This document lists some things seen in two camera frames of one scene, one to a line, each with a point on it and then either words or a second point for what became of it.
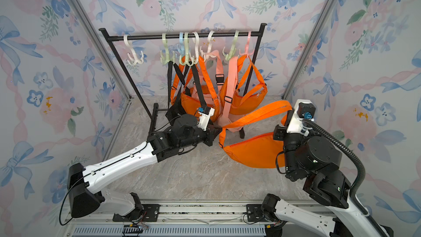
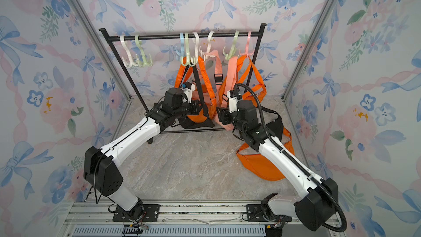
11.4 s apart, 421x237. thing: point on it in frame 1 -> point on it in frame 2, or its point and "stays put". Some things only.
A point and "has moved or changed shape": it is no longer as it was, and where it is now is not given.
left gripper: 210,134 -> 195,105
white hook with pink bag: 209,41 stays put
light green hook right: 232,50 stays put
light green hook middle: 186,34 stays put
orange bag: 263,151 has moved or changed shape
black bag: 177,108 -> 276,127
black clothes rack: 258,34 stays put
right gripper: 282,130 -> 224,115
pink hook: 246,52 stays put
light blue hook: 181,44 stays put
